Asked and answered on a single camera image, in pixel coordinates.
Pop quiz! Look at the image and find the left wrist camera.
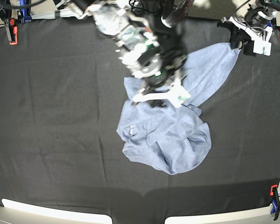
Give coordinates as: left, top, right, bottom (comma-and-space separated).
253, 38, 272, 56

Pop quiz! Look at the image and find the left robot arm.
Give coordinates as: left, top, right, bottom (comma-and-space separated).
221, 0, 280, 56

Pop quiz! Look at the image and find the black table cloth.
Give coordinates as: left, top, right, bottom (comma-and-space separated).
0, 18, 280, 224

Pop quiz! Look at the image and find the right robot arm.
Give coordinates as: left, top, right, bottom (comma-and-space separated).
72, 0, 190, 108

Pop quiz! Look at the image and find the orange clamp far left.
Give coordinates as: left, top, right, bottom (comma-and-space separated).
4, 18, 18, 45

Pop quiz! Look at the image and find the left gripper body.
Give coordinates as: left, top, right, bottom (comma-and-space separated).
221, 16, 273, 48

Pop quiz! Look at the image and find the blue-grey t-shirt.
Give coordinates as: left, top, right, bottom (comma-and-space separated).
117, 43, 240, 175

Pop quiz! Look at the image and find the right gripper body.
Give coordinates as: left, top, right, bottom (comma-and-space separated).
133, 54, 187, 95

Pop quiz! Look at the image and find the blue clamp far left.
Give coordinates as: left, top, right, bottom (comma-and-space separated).
17, 0, 32, 23

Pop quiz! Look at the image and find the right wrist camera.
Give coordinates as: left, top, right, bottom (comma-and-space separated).
167, 84, 191, 108

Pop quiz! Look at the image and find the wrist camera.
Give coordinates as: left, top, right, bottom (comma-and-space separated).
253, 38, 272, 56
167, 84, 191, 108

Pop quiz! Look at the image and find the orange blue clamp near right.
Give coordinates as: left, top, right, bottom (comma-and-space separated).
270, 184, 280, 221

